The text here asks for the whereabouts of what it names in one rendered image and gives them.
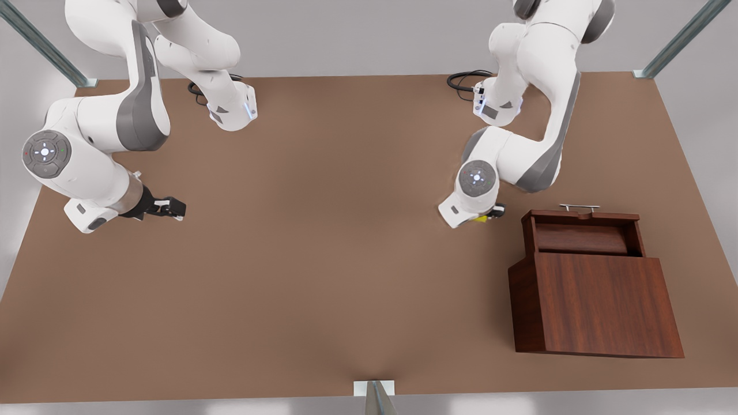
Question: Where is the dark wooden cabinet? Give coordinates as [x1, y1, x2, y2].
[508, 252, 685, 359]

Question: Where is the wooden drawer with silver handle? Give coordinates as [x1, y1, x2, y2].
[521, 204, 646, 258]

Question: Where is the black cable loop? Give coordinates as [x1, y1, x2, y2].
[447, 70, 495, 105]
[187, 73, 245, 108]

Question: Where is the silver frame post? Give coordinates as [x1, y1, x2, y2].
[632, 0, 733, 80]
[0, 0, 99, 89]
[353, 379, 398, 415]

